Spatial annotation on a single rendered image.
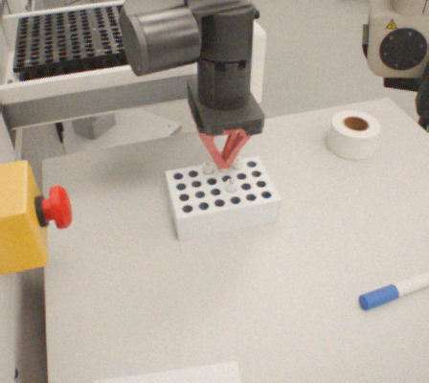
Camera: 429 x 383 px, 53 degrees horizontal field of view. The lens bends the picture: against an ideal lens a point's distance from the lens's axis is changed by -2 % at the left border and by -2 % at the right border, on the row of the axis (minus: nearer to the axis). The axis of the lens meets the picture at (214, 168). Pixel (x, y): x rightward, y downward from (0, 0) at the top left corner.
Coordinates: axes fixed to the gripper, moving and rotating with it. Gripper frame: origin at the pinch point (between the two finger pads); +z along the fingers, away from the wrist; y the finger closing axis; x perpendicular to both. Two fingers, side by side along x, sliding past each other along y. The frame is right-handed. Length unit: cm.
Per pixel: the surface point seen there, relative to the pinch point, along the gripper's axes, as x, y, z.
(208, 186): -2.5, 2.6, 1.5
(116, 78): -11.3, -10.6, -7.3
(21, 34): -23.9, -24.4, -8.9
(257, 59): 7.2, -9.7, -8.0
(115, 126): -15, -123, 76
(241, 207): 0.4, 7.0, 1.5
